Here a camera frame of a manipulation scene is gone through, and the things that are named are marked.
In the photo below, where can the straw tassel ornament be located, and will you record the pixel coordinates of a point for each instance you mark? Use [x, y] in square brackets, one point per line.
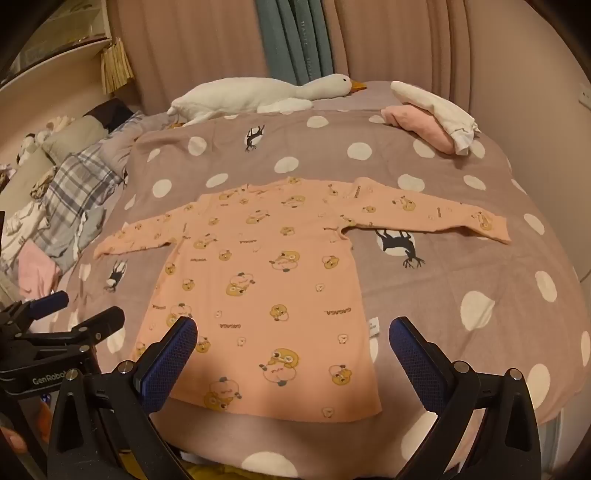
[117, 67]

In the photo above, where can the folded white cloth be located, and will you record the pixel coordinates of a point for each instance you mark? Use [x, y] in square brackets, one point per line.
[438, 104]

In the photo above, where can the teal curtain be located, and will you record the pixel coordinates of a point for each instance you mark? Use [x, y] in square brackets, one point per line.
[291, 41]

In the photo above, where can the grey pillow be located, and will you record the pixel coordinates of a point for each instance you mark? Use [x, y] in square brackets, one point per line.
[76, 134]

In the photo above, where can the pink curtain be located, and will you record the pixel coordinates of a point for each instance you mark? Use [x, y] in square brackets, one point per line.
[184, 41]

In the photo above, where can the folded pink cloth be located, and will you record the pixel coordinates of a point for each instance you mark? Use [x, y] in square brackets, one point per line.
[415, 122]

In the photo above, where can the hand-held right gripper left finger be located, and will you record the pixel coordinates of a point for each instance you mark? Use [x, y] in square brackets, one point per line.
[168, 364]

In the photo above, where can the crumpled pink cloth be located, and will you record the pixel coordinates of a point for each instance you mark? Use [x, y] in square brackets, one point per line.
[37, 272]

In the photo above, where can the small plush toy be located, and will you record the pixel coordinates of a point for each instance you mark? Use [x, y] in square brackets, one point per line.
[46, 131]

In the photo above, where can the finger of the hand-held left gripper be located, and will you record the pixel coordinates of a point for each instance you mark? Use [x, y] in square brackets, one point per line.
[99, 325]
[48, 303]

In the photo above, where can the white goose plush toy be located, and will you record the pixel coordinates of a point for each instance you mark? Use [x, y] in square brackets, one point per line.
[231, 97]

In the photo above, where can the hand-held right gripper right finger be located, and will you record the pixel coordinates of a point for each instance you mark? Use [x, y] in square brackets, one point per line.
[413, 364]

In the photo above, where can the white printed cloth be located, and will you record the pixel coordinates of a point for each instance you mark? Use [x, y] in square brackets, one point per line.
[23, 226]

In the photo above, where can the pink cartoon print shirt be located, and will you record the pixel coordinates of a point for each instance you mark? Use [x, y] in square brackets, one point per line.
[277, 286]

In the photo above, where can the white wall socket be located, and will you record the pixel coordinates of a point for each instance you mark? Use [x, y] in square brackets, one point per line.
[585, 98]

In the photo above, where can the cream headboard shelf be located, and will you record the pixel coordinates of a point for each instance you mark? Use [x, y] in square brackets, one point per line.
[46, 69]

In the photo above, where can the yellow cloth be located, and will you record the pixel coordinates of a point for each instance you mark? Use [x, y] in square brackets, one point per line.
[221, 473]

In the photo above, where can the mauve polka dot blanket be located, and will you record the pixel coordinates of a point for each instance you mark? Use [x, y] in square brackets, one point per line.
[314, 152]

